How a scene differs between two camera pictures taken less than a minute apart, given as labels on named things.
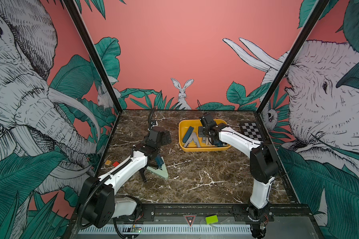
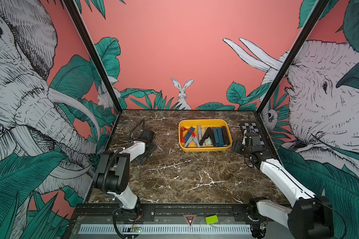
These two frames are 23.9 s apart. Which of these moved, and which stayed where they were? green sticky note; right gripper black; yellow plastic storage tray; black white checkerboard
Moved: right gripper black
Stayed: black white checkerboard; green sticky note; yellow plastic storage tray
